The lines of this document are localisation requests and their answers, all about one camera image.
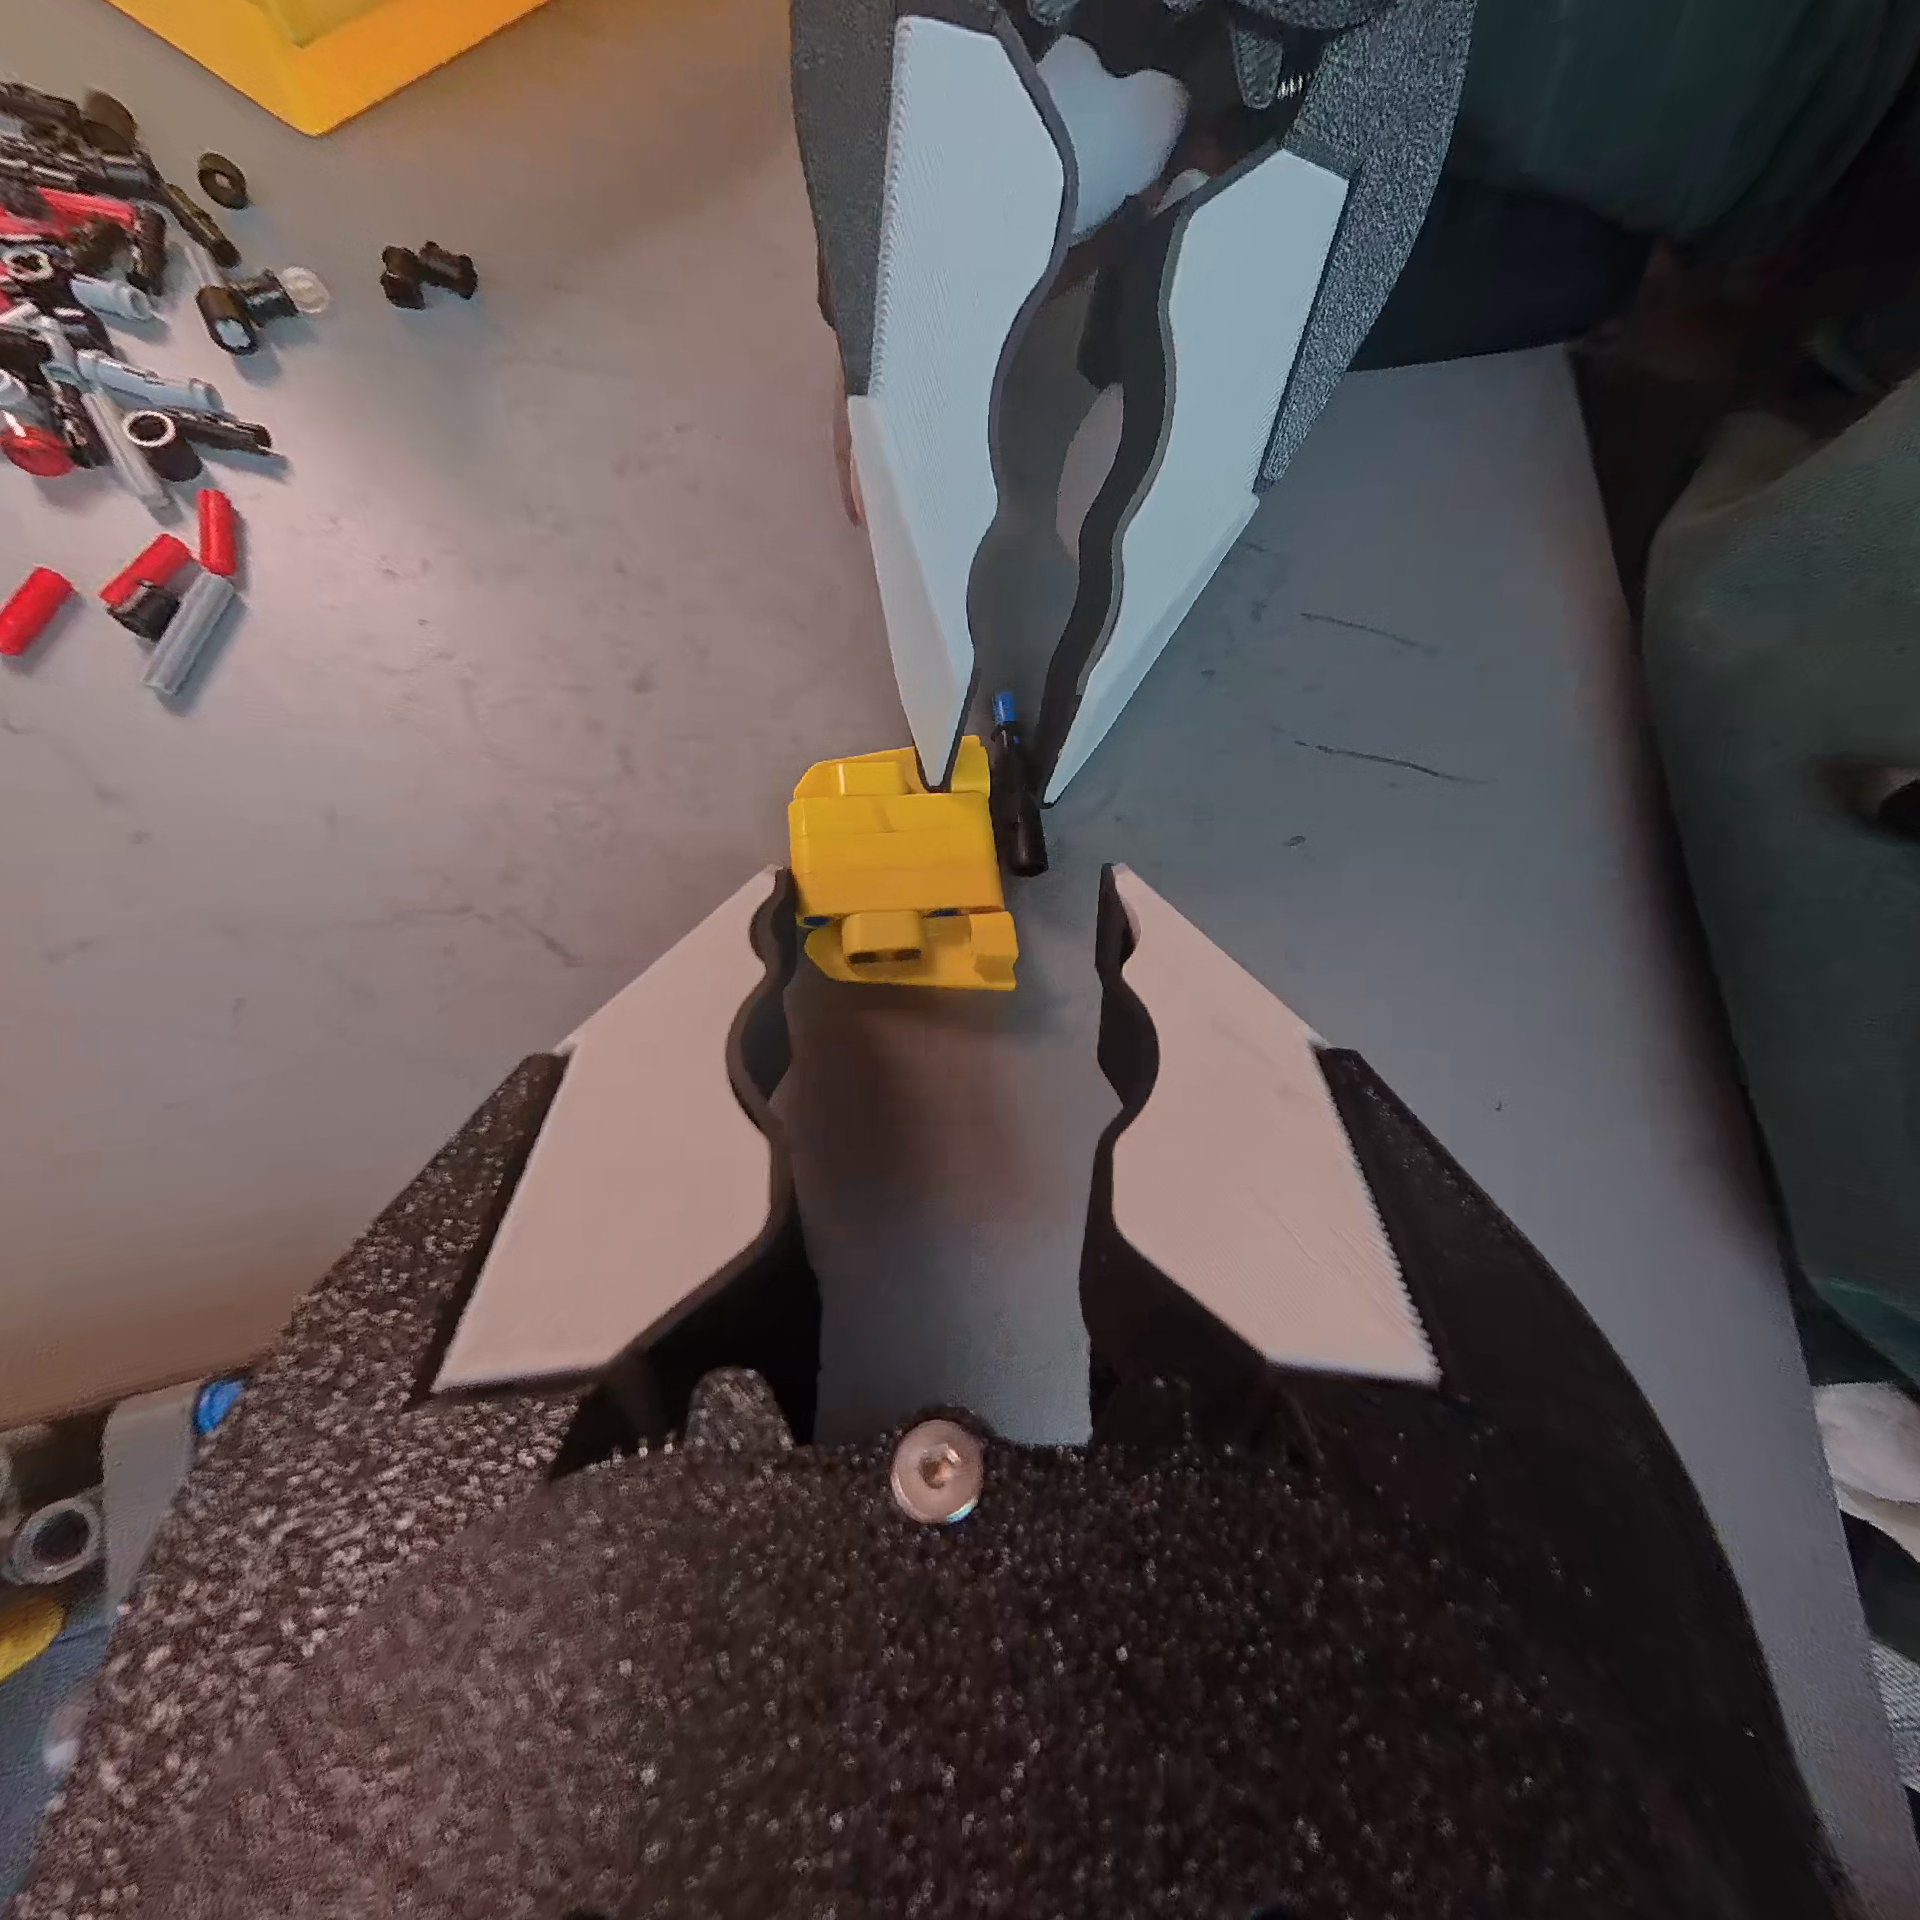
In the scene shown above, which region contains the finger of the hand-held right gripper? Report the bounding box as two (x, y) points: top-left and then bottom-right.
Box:
(844, 0), (1083, 792)
(1040, 147), (1357, 810)

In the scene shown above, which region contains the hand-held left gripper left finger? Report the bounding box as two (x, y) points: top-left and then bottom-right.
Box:
(427, 866), (801, 1395)

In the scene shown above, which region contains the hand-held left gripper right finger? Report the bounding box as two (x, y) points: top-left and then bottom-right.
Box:
(1083, 866), (1444, 1385)

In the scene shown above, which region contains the yellow lego block assembly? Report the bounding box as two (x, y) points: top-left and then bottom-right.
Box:
(789, 735), (1022, 995)

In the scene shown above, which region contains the black connector with blue pin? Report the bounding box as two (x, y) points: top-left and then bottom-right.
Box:
(982, 687), (1049, 878)

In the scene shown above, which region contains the person's right forearm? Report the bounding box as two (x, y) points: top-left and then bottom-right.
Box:
(1348, 0), (1920, 375)

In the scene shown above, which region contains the black and yellow lego model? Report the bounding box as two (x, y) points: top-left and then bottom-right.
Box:
(0, 1371), (251, 1681)

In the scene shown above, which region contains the pile of small lego pieces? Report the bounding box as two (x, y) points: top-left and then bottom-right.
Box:
(0, 79), (484, 700)

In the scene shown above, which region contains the white cloth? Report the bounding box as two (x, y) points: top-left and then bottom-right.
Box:
(1813, 1379), (1920, 1521)

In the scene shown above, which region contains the yellow plastic bin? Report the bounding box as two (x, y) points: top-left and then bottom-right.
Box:
(106, 0), (559, 140)

